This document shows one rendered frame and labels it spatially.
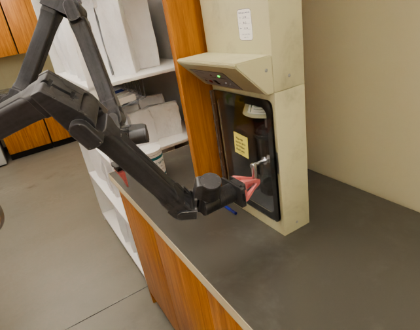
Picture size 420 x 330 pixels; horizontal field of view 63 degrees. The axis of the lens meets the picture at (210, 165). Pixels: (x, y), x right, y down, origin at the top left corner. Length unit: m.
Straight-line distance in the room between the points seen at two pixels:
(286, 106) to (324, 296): 0.51
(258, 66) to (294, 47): 0.13
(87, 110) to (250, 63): 0.41
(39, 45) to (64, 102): 0.65
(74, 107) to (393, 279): 0.87
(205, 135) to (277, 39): 0.50
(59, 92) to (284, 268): 0.74
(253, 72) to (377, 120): 0.56
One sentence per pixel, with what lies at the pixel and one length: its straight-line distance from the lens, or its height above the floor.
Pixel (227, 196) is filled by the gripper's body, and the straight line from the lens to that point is 0.97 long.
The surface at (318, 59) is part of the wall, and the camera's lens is 1.41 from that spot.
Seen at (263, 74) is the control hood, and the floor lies 1.47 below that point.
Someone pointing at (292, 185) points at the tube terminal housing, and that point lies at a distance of 1.09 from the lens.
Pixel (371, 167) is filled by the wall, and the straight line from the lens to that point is 1.39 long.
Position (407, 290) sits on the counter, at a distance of 1.03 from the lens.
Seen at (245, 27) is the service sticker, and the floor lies 1.58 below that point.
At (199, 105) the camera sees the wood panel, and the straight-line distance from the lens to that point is 1.25.
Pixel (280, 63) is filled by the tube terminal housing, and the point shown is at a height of 1.48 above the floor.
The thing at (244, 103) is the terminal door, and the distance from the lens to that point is 1.05.
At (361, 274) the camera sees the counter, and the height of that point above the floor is 0.94.
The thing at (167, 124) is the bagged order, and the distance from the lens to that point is 2.24.
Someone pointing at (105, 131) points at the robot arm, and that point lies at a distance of 0.74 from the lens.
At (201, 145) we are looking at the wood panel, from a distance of 1.28.
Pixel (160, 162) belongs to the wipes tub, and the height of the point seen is 1.03.
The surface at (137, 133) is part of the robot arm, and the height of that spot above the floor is 1.29.
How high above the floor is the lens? 1.64
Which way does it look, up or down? 25 degrees down
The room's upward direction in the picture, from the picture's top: 9 degrees counter-clockwise
